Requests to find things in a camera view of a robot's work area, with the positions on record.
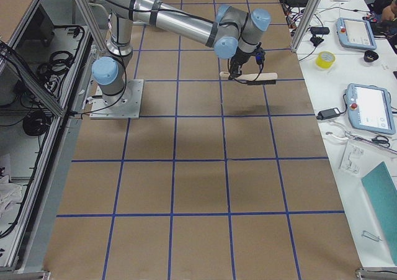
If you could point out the yellow tape roll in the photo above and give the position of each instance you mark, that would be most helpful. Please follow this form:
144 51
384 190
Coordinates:
325 60

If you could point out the black power brick with cable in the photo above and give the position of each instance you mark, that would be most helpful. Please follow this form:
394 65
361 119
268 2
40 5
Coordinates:
328 114

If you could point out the teal notebook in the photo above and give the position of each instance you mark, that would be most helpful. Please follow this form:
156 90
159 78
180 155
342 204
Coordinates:
381 191

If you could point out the upper blue teach pendant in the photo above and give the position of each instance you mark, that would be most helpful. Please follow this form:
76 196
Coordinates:
356 34

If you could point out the aluminium frame post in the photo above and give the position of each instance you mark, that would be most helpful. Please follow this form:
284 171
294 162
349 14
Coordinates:
310 9

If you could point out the beige hand brush black bristles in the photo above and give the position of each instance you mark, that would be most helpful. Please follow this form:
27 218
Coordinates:
251 79

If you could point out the lower blue teach pendant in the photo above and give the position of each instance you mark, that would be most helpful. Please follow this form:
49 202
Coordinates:
369 108

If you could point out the blue teach pendant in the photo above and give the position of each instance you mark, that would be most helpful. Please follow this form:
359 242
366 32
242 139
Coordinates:
356 34
369 108

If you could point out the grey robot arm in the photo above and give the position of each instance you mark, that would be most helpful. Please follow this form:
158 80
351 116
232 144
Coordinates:
234 35

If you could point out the black scissors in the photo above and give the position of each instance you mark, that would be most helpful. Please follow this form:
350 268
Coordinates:
381 141

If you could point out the small black bowl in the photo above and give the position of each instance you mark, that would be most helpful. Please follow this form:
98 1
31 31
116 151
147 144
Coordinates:
370 56

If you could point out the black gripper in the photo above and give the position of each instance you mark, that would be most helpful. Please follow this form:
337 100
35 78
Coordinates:
240 58

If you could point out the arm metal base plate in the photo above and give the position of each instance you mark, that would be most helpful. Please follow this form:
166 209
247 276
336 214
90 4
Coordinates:
126 105

